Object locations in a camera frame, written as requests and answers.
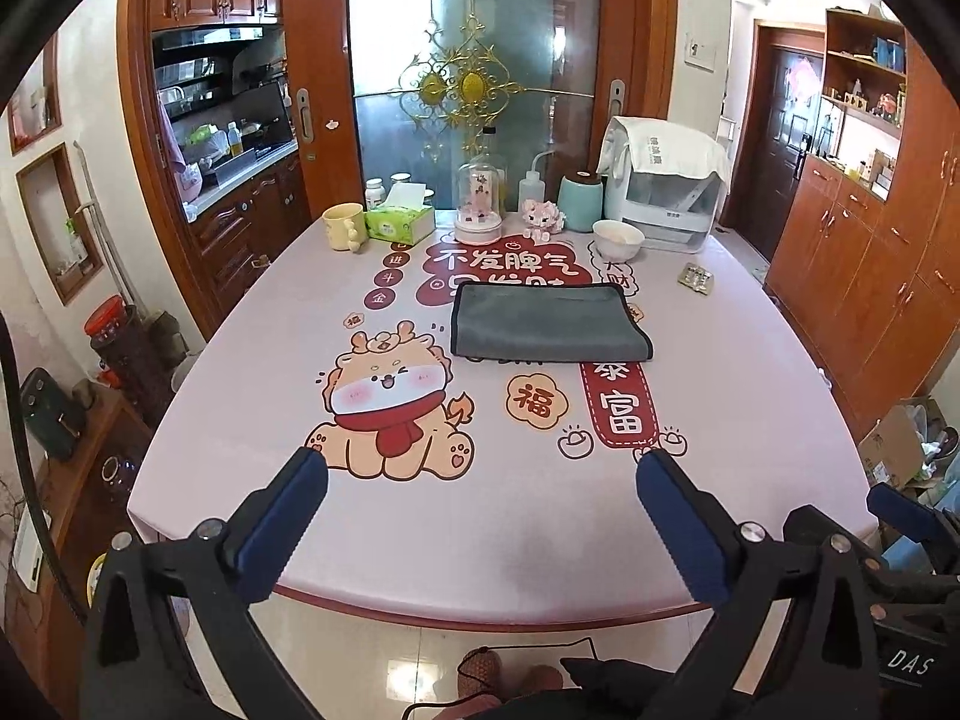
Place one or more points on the pill blister pack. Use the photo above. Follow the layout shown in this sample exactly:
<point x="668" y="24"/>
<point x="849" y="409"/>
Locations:
<point x="696" y="279"/>

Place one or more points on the white wall switch panel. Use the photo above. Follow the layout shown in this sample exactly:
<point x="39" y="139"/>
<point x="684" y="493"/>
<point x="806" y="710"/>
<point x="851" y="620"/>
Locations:
<point x="700" y="52"/>

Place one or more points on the wooden side cabinet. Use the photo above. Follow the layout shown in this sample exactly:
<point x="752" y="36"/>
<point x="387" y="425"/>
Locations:
<point x="75" y="510"/>

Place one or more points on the pink toy figure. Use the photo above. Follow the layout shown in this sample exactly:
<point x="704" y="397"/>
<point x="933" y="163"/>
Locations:
<point x="543" y="216"/>

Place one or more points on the dark wooden entry door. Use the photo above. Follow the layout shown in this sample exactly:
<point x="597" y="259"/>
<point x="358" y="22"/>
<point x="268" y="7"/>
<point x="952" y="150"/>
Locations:
<point x="780" y="142"/>

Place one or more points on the cardboard box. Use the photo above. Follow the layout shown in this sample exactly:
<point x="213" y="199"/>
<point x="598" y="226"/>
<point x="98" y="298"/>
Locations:
<point x="896" y="442"/>

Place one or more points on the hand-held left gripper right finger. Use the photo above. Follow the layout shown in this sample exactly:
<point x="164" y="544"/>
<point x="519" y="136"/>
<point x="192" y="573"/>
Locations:
<point x="686" y="536"/>

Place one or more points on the frosted glass sliding door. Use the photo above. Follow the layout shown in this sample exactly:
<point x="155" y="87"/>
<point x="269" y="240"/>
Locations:
<point x="517" y="22"/>

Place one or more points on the wooden kitchen base cabinet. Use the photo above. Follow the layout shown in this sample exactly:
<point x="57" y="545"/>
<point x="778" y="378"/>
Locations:
<point x="247" y="217"/>

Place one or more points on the white countertop appliance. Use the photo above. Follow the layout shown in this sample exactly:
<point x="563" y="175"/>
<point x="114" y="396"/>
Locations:
<point x="667" y="214"/>

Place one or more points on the white bowl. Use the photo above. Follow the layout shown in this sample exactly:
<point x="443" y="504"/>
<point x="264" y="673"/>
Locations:
<point x="618" y="240"/>

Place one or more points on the gold door ornament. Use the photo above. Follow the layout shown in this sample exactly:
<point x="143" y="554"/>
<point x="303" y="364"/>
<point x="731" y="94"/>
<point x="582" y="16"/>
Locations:
<point x="471" y="86"/>

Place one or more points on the clear glass bottle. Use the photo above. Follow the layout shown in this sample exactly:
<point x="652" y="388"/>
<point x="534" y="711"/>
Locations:
<point x="490" y="141"/>

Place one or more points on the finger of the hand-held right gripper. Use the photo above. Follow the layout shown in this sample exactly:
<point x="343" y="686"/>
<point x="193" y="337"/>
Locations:
<point x="906" y="511"/>

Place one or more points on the white squeeze bottle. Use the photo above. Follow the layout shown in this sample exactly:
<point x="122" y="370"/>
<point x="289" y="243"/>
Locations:
<point x="529" y="191"/>

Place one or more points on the white pill bottle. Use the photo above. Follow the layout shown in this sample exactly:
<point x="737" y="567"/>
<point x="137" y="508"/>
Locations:
<point x="374" y="195"/>

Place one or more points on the grey towel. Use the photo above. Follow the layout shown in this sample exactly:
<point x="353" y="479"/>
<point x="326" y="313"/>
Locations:
<point x="547" y="322"/>

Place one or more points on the teal canister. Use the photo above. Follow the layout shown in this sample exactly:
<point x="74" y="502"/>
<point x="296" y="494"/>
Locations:
<point x="580" y="202"/>

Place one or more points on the yellow mug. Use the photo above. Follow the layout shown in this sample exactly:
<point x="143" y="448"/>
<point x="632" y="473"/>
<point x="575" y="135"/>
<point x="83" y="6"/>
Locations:
<point x="343" y="225"/>

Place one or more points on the tall wooden cabinet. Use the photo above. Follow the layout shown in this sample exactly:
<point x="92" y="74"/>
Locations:
<point x="862" y="285"/>

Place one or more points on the person's dark clothing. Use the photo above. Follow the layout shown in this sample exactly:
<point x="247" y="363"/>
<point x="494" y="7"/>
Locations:
<point x="615" y="686"/>

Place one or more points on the brown slipper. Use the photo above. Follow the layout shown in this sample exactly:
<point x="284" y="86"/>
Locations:
<point x="480" y="676"/>

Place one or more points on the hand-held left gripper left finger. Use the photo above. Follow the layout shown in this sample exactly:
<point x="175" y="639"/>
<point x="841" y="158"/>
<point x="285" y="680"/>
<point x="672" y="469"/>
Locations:
<point x="279" y="521"/>

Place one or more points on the pink printed tablecloth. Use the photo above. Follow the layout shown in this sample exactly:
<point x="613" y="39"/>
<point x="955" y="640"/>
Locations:
<point x="465" y="495"/>

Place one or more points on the wooden open shelf unit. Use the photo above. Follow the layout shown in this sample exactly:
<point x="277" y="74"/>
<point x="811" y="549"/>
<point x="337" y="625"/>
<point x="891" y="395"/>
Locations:
<point x="862" y="90"/>

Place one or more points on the green tissue box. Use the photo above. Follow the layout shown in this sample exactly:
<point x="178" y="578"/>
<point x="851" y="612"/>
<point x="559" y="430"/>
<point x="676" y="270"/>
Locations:
<point x="399" y="222"/>

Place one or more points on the yellow oil bottle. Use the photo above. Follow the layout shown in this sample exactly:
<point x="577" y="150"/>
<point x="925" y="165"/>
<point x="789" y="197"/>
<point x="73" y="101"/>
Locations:
<point x="235" y="141"/>

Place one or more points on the glass dome ornament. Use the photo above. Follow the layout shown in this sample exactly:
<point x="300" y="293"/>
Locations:
<point x="478" y="199"/>

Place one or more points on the white cloth cover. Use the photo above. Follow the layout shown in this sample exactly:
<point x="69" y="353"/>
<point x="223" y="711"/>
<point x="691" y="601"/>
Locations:
<point x="675" y="146"/>

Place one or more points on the black small appliance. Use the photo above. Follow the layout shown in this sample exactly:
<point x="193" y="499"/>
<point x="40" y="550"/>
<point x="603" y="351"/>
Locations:
<point x="51" y="412"/>

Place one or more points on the red lid glass jar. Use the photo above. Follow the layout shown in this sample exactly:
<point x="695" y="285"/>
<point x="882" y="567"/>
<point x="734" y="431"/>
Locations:
<point x="127" y="360"/>

